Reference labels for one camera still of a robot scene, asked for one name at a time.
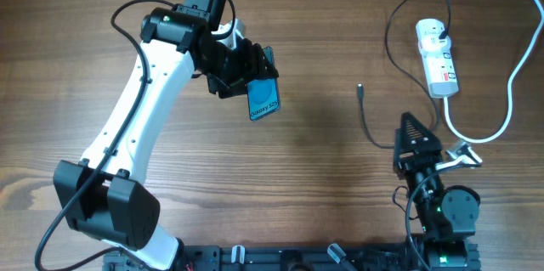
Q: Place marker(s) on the white charger plug adapter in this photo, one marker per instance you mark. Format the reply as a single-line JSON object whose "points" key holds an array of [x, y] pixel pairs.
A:
{"points": [[432, 44]]}

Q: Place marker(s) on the teal screen smartphone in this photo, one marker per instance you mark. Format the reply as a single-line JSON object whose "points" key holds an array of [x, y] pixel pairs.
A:
{"points": [[263, 98]]}

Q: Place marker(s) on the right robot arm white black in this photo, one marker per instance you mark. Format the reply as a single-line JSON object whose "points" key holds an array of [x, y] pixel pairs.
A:
{"points": [[438, 219]]}

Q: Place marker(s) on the white power strip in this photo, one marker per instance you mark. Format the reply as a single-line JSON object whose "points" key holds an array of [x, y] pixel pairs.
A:
{"points": [[439, 69]]}

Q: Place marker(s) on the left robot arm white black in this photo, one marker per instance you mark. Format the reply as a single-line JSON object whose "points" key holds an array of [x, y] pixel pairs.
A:
{"points": [[103, 195]]}

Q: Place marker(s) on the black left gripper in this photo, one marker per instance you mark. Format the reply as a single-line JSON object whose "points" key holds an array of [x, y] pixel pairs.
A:
{"points": [[245, 67]]}

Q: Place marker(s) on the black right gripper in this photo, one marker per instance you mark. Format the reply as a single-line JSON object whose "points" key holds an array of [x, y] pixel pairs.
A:
{"points": [[417, 156]]}

